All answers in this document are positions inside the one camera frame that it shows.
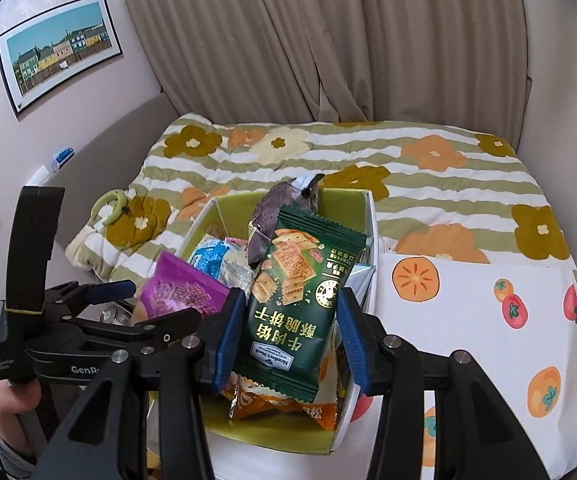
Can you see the purple snack packet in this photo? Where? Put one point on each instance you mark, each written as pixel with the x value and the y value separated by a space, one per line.
pixel 178 290

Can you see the light blue snack packet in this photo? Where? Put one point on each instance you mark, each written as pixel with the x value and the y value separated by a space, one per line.
pixel 216 257

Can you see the floral striped blanket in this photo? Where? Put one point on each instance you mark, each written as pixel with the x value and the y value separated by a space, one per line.
pixel 418 195

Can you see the green cardboard box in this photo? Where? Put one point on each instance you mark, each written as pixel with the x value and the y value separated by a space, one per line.
pixel 343 205

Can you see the beige curtain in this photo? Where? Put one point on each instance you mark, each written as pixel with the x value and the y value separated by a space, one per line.
pixel 318 35

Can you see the framed houses picture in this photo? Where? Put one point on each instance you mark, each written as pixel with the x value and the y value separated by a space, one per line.
pixel 58 55

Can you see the green cracker packet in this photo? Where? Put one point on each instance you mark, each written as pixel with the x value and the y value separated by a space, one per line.
pixel 293 285

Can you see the grey headboard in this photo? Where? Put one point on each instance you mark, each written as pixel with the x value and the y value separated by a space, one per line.
pixel 108 150

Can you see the person's left hand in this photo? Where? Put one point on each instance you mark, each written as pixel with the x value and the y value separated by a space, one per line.
pixel 11 400

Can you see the orange snack packet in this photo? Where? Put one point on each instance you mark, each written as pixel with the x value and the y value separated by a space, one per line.
pixel 268 405

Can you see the blue white small object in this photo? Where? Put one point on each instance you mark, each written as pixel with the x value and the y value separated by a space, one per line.
pixel 63 157

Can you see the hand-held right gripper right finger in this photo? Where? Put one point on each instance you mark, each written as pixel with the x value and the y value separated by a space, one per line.
pixel 358 342

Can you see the dark grey-purple snack packet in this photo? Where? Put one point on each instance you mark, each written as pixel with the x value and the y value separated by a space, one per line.
pixel 273 210

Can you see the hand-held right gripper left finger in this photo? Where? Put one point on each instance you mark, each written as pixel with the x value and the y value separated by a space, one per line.
pixel 223 342

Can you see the white paper piece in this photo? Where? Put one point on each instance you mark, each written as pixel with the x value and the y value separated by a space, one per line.
pixel 38 176

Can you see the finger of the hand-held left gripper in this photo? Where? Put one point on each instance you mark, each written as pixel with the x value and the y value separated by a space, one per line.
pixel 113 291
pixel 178 322

